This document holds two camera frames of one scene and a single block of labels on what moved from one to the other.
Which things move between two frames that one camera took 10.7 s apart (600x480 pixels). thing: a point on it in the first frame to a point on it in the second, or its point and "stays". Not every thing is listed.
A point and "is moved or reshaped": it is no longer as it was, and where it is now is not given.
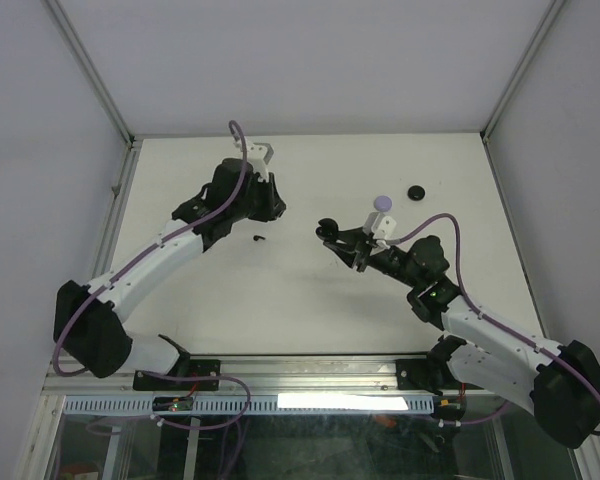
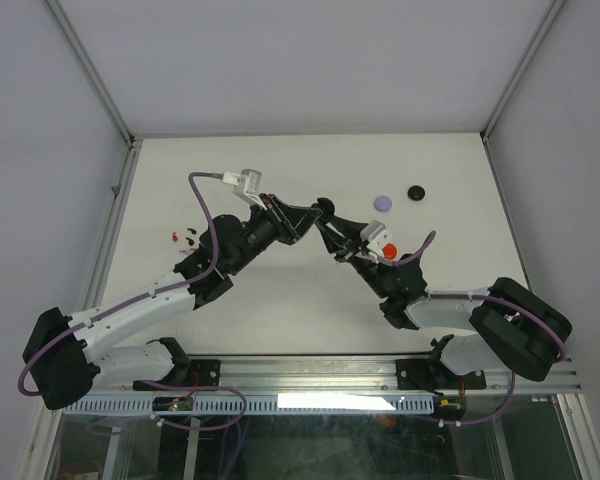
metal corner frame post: [544, 26] stays
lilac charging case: [382, 203] stays
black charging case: [328, 229] is moved or reshaped
